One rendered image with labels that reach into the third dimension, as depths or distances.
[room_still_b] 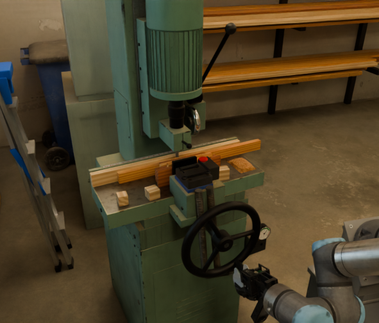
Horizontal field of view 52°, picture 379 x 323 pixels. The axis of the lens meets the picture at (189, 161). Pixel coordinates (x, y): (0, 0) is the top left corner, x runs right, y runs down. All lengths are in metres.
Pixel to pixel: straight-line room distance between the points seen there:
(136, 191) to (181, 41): 0.51
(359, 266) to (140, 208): 0.66
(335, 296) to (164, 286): 0.68
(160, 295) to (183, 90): 0.78
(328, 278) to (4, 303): 1.73
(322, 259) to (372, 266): 0.15
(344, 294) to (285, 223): 1.63
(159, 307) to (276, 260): 1.02
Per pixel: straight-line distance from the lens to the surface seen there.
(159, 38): 1.22
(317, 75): 3.99
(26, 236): 2.75
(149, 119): 1.43
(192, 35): 1.22
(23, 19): 3.61
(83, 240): 2.60
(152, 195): 1.28
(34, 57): 3.04
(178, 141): 1.35
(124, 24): 1.42
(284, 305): 1.07
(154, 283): 1.51
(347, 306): 1.13
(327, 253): 1.11
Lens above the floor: 1.64
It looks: 29 degrees down
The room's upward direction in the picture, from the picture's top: straight up
